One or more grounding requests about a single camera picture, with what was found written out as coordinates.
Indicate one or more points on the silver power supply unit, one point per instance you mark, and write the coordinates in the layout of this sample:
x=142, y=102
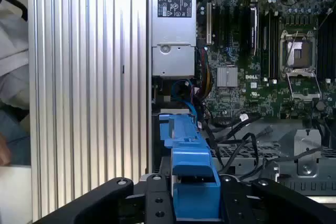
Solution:
x=173, y=32

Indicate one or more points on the silver finned chipset heatsink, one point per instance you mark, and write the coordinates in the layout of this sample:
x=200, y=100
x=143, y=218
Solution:
x=227, y=77

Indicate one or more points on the grey metal disk bay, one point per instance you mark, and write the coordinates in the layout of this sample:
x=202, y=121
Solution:
x=302, y=176

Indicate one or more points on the blue disk carrier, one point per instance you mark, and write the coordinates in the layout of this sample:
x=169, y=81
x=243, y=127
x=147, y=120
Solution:
x=191, y=155

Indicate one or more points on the white expansion slot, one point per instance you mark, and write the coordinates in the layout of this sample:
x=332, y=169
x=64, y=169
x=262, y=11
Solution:
x=209, y=24

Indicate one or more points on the black chair armrest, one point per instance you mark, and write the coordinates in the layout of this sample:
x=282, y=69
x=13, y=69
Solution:
x=18, y=5

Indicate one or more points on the CPU socket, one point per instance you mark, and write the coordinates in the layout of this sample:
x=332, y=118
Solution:
x=300, y=52

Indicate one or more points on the green Dell motherboard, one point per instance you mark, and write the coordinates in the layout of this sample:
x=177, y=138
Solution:
x=236, y=100

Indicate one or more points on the person in white shirt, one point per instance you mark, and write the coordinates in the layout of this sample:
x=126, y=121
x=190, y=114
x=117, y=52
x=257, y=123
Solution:
x=13, y=58

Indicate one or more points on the dark grey PC case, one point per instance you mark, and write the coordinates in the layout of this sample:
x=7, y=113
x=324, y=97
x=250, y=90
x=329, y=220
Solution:
x=149, y=77

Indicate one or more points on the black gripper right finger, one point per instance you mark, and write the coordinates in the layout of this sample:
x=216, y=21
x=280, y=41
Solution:
x=236, y=203

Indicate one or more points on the metal socket cover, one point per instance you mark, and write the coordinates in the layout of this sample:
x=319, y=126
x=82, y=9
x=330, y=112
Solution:
x=291, y=87

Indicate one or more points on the black RAM slot bank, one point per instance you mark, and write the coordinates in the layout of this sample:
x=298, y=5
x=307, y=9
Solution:
x=326, y=45
x=269, y=45

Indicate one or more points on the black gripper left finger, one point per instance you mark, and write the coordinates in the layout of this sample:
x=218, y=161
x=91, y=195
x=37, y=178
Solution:
x=157, y=203

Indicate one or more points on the person's bare hand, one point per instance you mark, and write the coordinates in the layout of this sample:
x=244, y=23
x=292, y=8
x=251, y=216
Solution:
x=4, y=153

